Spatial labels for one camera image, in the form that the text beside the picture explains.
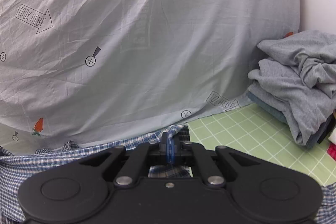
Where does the blue plaid shirt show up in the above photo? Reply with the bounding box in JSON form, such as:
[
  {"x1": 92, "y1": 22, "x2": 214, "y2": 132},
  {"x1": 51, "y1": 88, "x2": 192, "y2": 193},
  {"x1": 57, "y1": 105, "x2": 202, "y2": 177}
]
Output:
[{"x1": 1, "y1": 124, "x2": 335, "y2": 223}]

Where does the green grid tablecloth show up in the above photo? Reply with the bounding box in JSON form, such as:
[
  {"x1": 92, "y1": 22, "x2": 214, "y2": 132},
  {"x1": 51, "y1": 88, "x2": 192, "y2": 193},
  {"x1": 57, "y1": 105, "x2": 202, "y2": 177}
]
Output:
[{"x1": 187, "y1": 103, "x2": 335, "y2": 185}]

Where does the dark teal folded garment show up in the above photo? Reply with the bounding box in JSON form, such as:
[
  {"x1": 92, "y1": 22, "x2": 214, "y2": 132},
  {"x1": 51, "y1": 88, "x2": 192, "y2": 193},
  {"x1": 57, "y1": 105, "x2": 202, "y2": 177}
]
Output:
[{"x1": 247, "y1": 92, "x2": 335, "y2": 149}]

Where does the carrot print grey sheet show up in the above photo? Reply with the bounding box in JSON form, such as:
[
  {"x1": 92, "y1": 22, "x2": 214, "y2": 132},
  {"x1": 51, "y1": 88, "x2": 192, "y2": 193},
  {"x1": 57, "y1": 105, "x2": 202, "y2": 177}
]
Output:
[{"x1": 1, "y1": 0, "x2": 299, "y2": 155}]

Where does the grey folded garment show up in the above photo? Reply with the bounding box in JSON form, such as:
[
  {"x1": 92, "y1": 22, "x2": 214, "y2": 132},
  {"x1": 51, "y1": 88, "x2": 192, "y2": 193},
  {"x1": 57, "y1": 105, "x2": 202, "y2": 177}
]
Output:
[{"x1": 248, "y1": 30, "x2": 335, "y2": 145}]

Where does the red white cloth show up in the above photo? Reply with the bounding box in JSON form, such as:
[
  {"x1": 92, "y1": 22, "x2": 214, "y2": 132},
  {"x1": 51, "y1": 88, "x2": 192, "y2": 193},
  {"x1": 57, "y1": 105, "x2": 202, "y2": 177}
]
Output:
[{"x1": 327, "y1": 130, "x2": 336, "y2": 160}]

